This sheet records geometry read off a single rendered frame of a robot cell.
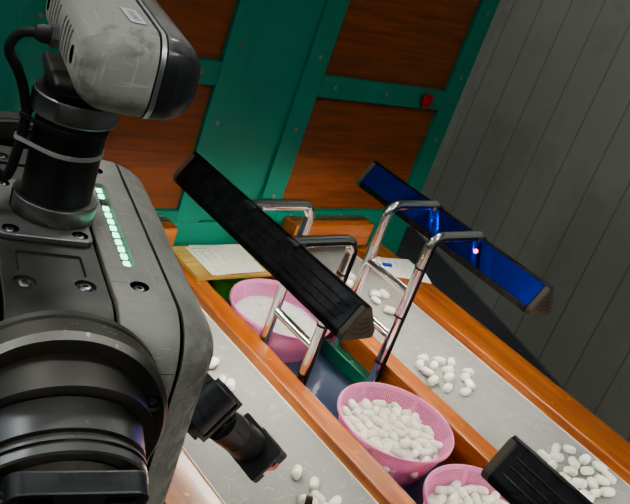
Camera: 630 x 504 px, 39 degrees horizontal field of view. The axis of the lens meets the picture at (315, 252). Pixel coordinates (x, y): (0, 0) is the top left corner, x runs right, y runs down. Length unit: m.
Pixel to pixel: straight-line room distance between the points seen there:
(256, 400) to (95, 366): 1.30
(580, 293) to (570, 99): 0.88
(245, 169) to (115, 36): 1.71
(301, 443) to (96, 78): 1.29
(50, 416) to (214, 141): 1.68
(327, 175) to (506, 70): 2.24
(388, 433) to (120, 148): 0.88
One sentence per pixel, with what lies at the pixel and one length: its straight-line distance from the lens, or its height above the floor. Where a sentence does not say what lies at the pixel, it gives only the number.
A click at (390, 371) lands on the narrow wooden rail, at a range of 2.14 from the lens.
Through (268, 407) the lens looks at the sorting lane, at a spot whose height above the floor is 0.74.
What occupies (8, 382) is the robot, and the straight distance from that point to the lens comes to 0.60.
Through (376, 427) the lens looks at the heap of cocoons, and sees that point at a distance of 1.98.
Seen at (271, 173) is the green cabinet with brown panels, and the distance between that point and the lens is 2.37.
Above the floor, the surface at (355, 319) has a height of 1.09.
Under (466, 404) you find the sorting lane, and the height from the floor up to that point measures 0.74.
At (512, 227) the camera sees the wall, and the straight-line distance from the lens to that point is 4.38.
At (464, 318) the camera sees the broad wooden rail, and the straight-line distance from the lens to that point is 2.53.
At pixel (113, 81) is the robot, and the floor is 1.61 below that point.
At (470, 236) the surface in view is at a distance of 2.08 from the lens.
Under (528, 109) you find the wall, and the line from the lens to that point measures 4.43.
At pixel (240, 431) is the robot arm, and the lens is 1.37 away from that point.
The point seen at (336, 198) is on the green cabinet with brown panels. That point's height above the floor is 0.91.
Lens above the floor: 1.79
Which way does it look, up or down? 24 degrees down
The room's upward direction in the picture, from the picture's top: 20 degrees clockwise
